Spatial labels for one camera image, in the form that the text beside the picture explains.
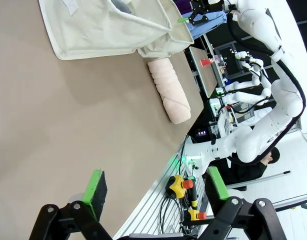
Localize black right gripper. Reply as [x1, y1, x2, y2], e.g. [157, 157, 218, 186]
[177, 0, 211, 27]

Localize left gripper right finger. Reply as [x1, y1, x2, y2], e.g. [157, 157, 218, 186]
[200, 165, 287, 240]

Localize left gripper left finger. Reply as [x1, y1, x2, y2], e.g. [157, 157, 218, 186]
[29, 169, 112, 240]

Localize blue cloth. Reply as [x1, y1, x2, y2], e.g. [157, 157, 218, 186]
[187, 11, 229, 40]

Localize purple cloth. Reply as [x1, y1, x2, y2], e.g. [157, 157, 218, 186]
[172, 0, 195, 13]

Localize beige fabric basket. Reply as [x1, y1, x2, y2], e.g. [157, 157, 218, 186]
[37, 0, 175, 61]
[136, 0, 195, 59]

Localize small yellow emergency stop button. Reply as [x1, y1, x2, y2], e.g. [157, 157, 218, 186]
[186, 209, 207, 222]

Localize seated person in black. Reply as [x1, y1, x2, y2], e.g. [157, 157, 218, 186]
[227, 146, 281, 185]

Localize large yellow emergency stop button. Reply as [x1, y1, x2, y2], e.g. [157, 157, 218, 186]
[168, 174, 195, 200]

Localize grey rod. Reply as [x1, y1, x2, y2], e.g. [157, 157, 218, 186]
[225, 170, 292, 188]

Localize brown background table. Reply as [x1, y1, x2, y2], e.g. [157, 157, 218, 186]
[188, 45, 221, 99]

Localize pink rolled towel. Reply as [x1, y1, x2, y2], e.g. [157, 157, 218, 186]
[146, 57, 192, 125]

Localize black handheld enabling switch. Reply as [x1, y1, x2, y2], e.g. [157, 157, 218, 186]
[189, 185, 199, 210]

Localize black cable bundle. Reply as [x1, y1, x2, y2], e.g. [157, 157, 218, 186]
[159, 194, 186, 235]

